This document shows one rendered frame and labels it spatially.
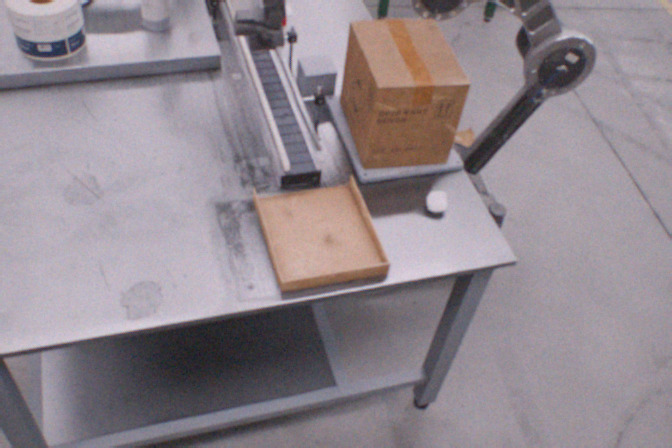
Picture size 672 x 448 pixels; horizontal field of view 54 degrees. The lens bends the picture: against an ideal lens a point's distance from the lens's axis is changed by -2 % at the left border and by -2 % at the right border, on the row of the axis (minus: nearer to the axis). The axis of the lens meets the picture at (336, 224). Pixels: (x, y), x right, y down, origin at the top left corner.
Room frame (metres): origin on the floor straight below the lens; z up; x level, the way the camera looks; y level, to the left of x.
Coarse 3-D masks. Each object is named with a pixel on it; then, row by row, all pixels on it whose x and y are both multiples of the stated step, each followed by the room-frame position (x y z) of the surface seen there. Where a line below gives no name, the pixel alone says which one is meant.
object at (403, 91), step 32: (352, 32) 1.58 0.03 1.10; (384, 32) 1.58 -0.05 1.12; (416, 32) 1.60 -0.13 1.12; (352, 64) 1.54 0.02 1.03; (384, 64) 1.43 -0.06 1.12; (416, 64) 1.45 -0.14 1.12; (448, 64) 1.47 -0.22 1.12; (352, 96) 1.50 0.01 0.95; (384, 96) 1.33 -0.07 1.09; (416, 96) 1.36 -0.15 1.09; (448, 96) 1.39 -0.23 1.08; (352, 128) 1.46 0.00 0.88; (384, 128) 1.34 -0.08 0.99; (416, 128) 1.37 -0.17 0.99; (448, 128) 1.40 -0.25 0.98; (384, 160) 1.35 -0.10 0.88; (416, 160) 1.37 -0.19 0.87
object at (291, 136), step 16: (256, 64) 1.69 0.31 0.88; (272, 64) 1.70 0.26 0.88; (272, 80) 1.62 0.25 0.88; (272, 96) 1.54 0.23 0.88; (272, 112) 1.47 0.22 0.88; (288, 112) 1.48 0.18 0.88; (288, 128) 1.42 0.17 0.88; (288, 144) 1.35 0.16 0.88; (304, 144) 1.36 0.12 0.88; (304, 160) 1.30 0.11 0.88
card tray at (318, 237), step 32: (256, 192) 1.17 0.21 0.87; (320, 192) 1.24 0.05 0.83; (352, 192) 1.25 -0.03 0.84; (288, 224) 1.11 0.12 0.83; (320, 224) 1.13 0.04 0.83; (352, 224) 1.14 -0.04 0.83; (288, 256) 1.01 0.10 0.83; (320, 256) 1.02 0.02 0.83; (352, 256) 1.04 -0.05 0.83; (384, 256) 1.03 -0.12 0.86; (288, 288) 0.91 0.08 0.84
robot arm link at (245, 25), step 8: (256, 8) 1.61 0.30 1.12; (240, 16) 1.57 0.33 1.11; (248, 16) 1.57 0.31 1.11; (256, 16) 1.58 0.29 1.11; (272, 16) 1.55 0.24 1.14; (280, 16) 1.55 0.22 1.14; (240, 24) 1.56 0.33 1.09; (248, 24) 1.57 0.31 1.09; (256, 24) 1.57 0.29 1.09; (272, 24) 1.55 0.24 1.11; (280, 24) 1.56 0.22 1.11; (240, 32) 1.55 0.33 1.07; (248, 32) 1.56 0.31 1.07; (256, 32) 1.57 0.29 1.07
